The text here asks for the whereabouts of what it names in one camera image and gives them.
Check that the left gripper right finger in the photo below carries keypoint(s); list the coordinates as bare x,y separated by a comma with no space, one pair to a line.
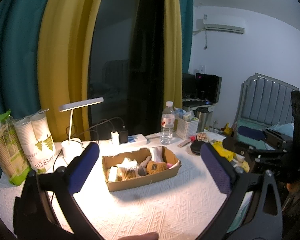
252,209

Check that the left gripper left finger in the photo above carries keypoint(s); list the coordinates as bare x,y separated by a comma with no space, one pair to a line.
34,216

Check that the cotton swab bag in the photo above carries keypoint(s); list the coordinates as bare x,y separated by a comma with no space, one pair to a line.
128,169

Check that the brown fuzzy pouch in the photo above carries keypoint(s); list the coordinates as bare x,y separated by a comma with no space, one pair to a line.
156,167

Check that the clear bubble wrap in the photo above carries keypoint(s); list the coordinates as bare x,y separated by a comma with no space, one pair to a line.
113,174

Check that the grey padded headboard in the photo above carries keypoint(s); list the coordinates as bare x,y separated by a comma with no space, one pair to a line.
265,102

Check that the yellow plastic bag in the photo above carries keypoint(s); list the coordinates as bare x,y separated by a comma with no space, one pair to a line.
223,152

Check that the green paper cup pack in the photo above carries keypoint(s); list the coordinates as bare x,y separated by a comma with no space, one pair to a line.
12,158

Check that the white table cloth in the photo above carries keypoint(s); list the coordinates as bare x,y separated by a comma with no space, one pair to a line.
176,208

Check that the white paper cup pack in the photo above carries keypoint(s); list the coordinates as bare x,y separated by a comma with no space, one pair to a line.
36,141

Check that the black round lid stack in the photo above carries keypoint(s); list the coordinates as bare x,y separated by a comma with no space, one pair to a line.
196,146

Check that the stainless steel tumbler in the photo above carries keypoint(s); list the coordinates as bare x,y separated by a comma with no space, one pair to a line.
202,113

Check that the white perforated plastic basket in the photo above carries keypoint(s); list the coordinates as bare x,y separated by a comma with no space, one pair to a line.
186,129

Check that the black computer monitor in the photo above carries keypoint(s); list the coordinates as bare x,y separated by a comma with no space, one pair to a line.
203,87

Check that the white usb charger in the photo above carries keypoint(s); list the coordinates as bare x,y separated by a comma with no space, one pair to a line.
115,138

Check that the brown cardboard box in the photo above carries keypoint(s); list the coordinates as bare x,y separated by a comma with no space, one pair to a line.
173,164

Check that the black power adapter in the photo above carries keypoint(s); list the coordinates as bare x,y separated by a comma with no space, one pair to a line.
123,136

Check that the clear plastic water bottle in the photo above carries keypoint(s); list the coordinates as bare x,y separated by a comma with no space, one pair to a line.
167,123

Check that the white power strip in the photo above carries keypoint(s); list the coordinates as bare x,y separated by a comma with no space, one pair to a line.
137,140

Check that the yellow curtain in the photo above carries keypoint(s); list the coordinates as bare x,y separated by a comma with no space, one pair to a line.
64,44

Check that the pink handled utility knife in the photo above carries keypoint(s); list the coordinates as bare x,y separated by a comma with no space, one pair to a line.
184,143

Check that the white wall air conditioner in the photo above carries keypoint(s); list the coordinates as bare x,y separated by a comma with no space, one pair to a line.
224,23

